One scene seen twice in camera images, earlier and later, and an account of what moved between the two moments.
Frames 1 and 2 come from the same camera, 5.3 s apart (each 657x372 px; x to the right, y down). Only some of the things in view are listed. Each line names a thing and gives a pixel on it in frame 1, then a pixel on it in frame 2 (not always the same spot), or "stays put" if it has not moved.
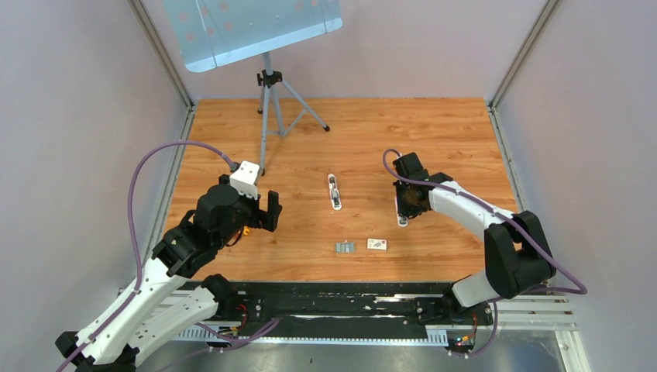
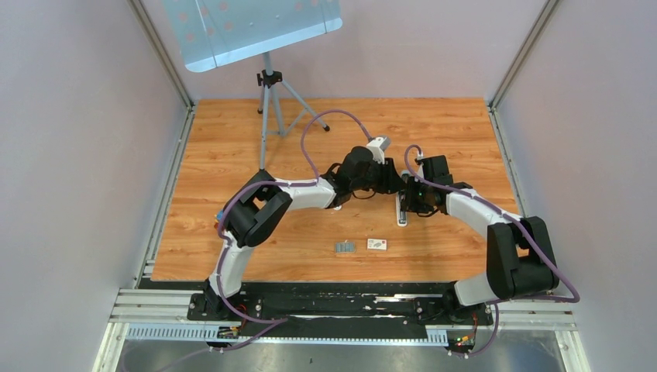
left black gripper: (262, 218) -> (390, 181)
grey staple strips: (345, 247) stays put
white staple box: (378, 244) stays put
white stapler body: (402, 220) stays put
